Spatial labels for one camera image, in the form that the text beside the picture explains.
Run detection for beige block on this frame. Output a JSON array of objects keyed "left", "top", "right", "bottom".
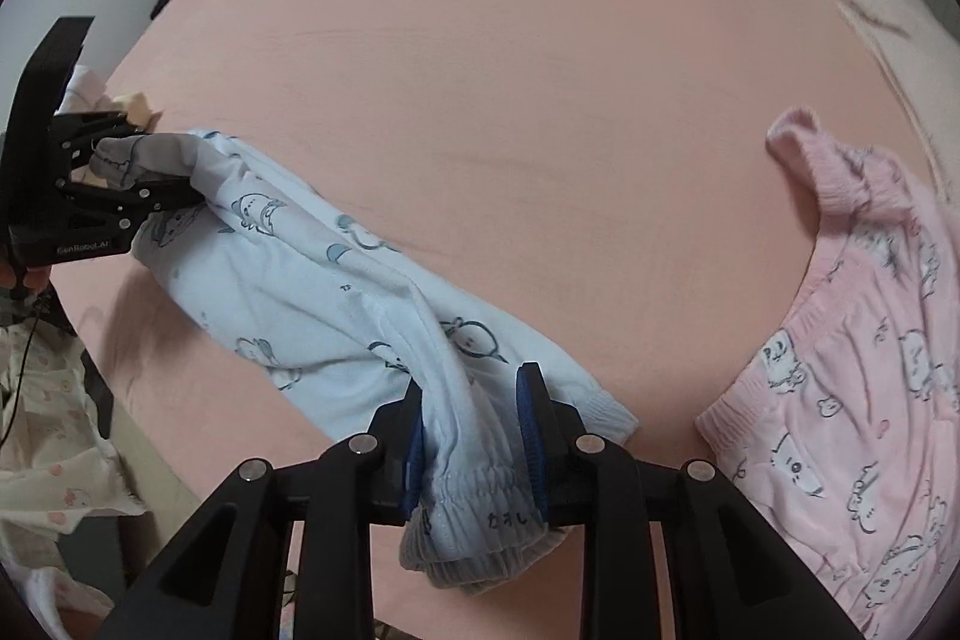
[{"left": 111, "top": 91, "right": 157, "bottom": 130}]

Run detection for black cable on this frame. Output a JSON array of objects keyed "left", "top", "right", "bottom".
[{"left": 0, "top": 301, "right": 47, "bottom": 455}]

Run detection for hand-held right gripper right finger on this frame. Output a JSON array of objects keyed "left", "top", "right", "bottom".
[{"left": 514, "top": 361, "right": 833, "bottom": 640}]

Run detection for light blue printed pajama pants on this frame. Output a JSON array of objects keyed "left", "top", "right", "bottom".
[{"left": 90, "top": 126, "right": 640, "bottom": 597}]

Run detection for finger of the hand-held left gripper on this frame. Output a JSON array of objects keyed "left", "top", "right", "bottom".
[
  {"left": 49, "top": 110, "right": 149, "bottom": 163},
  {"left": 58, "top": 179, "right": 206, "bottom": 230}
]

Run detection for person's left hand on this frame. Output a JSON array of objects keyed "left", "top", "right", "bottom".
[{"left": 0, "top": 256, "right": 53, "bottom": 301}]

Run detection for person's white pink-printed pajamas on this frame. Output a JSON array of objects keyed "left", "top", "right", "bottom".
[{"left": 0, "top": 317, "right": 145, "bottom": 640}]

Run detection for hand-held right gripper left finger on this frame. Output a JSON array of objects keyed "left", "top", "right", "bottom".
[{"left": 124, "top": 377, "right": 428, "bottom": 640}]

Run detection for bed with pink sheet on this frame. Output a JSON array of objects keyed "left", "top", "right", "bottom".
[{"left": 52, "top": 0, "right": 947, "bottom": 640}]

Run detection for pink printed pajama pants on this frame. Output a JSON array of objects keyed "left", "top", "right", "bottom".
[{"left": 694, "top": 106, "right": 960, "bottom": 640}]

